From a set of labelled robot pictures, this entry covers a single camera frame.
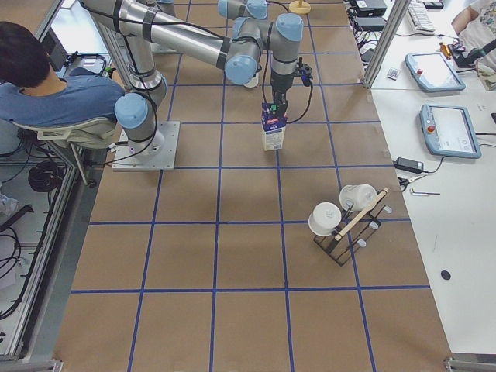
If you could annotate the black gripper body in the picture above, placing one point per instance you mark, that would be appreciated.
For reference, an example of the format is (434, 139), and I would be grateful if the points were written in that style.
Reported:
(278, 84)

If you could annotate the blue white milk carton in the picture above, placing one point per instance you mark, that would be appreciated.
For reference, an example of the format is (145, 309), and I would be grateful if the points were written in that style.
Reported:
(273, 127)

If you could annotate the white ribbed mug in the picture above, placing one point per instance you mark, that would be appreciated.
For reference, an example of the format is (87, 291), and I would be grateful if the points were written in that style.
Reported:
(253, 82)

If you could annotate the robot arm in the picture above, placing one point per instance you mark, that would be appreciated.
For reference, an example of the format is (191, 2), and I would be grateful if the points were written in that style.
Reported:
(230, 9)
(143, 23)

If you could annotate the wooden mug tree stand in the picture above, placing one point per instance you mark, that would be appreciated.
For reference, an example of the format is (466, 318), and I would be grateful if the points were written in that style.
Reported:
(300, 7)

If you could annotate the white mug on rack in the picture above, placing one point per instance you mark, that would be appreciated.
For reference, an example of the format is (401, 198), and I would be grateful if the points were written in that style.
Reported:
(324, 218)
(356, 197)

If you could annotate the black power adapter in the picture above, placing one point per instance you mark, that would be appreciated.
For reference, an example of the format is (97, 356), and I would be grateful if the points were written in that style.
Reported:
(408, 165)

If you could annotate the teach pendant far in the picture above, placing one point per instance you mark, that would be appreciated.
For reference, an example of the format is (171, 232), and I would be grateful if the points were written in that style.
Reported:
(433, 72)

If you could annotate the teach pendant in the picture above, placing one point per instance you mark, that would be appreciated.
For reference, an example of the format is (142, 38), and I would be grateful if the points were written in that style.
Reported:
(448, 131)
(433, 72)

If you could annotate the teach pendant near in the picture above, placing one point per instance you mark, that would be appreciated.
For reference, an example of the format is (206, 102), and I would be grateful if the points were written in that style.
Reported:
(448, 131)

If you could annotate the office chair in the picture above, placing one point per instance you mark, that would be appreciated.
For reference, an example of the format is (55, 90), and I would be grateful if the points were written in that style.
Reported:
(93, 134)

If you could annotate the person in blue shirt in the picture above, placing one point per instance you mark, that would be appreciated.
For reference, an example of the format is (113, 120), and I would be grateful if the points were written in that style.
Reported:
(32, 94)

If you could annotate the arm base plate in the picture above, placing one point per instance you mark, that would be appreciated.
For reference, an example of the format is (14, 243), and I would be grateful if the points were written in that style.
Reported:
(159, 155)

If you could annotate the aluminium frame post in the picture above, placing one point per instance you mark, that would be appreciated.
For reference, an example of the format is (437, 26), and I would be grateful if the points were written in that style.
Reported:
(394, 19)

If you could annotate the black wire mug rack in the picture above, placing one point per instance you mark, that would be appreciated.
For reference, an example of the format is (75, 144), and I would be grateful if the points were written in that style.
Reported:
(354, 230)

